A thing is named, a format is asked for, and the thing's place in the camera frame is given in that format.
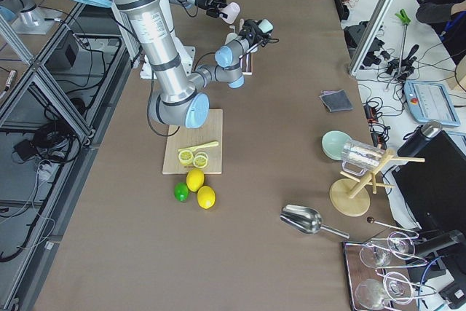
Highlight metal scoop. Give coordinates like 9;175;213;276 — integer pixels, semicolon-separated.
280;204;350;240

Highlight wine glass rack tray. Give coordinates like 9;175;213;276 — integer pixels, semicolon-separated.
341;230;459;311

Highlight white wire cup rack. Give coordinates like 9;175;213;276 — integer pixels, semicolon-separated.
225;19;256;76

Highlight wooden cutting board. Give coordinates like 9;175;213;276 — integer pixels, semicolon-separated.
162;109;223;175

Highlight blue teach pendant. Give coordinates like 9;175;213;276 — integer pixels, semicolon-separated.
403;81;461;127

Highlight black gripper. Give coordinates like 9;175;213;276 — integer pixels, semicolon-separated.
240;19;272;50
196;0;218;17

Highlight grey folded cloth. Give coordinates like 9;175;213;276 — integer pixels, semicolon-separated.
319;90;353;113

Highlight green lime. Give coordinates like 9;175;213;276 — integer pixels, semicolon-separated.
174;182;190;202

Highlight black thermos bottle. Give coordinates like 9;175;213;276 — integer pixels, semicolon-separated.
397;120;443;157

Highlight yellow plastic knife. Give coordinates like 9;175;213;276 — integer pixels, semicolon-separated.
178;141;219;152

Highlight green bowl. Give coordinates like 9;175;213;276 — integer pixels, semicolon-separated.
321;130;352;161

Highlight yellow lemon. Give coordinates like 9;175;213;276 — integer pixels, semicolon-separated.
186;168;205;192
197;186;216;209

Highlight lemon slices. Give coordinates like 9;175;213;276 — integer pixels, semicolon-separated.
178;150;209;169

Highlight pink plastic cup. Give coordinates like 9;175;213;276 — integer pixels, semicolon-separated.
220;2;240;25

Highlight glass pitcher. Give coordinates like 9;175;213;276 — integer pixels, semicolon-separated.
341;139;385;176

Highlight green plastic cup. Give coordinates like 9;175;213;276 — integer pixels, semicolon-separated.
258;19;273;34

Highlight wooden mug tree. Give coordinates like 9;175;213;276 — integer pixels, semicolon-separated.
329;149;425;217

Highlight aluminium frame post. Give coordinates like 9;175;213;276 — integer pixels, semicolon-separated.
348;0;394;78

